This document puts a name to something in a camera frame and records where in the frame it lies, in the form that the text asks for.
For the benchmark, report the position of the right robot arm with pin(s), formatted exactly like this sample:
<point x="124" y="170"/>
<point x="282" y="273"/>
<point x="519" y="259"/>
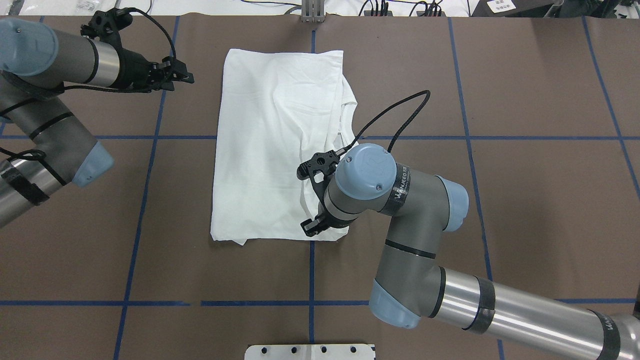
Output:
<point x="513" y="250"/>

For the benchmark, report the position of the white central pedestal column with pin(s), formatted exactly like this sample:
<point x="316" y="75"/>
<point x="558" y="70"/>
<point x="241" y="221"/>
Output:
<point x="331" y="351"/>

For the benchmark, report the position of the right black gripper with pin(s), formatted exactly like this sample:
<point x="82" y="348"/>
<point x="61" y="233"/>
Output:
<point x="312" y="227"/>

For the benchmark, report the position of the aluminium frame post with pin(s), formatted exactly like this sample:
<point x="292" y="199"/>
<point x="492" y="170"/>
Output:
<point x="313" y="11"/>

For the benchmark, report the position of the white printed t-shirt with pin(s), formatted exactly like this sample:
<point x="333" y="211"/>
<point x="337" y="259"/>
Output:
<point x="277" y="110"/>

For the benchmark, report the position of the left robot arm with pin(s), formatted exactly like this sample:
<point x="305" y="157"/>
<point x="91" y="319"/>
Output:
<point x="39" y="64"/>

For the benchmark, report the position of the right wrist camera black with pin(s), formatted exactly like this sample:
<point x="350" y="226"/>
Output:
<point x="325" y="163"/>

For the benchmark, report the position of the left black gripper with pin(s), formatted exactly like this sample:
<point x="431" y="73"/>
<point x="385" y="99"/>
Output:
<point x="133" y="65"/>

